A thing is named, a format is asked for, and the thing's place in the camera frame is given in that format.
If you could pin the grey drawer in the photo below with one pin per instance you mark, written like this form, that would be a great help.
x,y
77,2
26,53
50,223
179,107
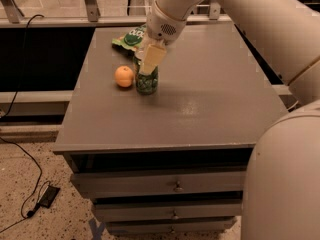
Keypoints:
x,y
94,186
166,212
170,226

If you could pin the green chip bag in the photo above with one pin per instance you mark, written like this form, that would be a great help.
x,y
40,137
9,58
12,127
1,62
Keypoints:
x,y
132,40

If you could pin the green soda can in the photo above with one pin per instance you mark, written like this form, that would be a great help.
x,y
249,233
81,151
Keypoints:
x,y
145,84

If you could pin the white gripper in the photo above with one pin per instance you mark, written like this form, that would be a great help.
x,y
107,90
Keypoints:
x,y
162,26

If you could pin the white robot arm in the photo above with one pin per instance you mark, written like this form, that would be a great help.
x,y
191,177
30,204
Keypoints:
x,y
281,191

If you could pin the black power adapter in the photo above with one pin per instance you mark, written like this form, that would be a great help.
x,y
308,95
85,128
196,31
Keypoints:
x,y
48,197

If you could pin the bottom grey drawer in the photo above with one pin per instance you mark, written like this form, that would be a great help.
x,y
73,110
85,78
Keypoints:
x,y
170,226

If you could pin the metal window railing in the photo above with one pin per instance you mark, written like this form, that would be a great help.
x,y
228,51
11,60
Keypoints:
x,y
73,13

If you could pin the top grey drawer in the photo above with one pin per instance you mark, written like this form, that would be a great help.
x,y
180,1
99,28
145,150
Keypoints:
x,y
94,186

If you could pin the grey drawer cabinet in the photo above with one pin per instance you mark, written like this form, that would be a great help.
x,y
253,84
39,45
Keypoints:
x,y
212,104

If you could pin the orange fruit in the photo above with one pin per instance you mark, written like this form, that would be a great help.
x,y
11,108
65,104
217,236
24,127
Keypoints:
x,y
124,76

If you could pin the middle grey drawer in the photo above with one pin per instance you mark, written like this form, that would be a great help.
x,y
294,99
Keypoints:
x,y
166,212

